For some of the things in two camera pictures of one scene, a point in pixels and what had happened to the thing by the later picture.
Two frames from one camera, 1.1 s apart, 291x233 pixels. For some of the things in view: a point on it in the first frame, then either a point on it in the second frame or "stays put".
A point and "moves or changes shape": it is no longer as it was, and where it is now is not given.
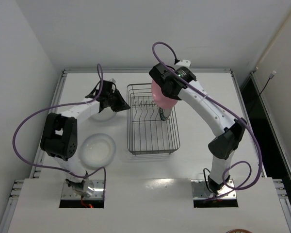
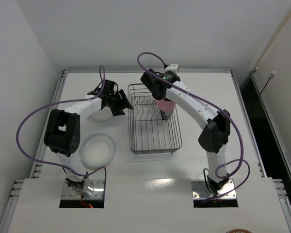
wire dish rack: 146,133 stays put
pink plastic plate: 161,100 moves or changes shape
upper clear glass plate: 105,114 stays put
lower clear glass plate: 97,150 stays put
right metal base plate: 200,191 stays put
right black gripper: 164,112 -> 158,91
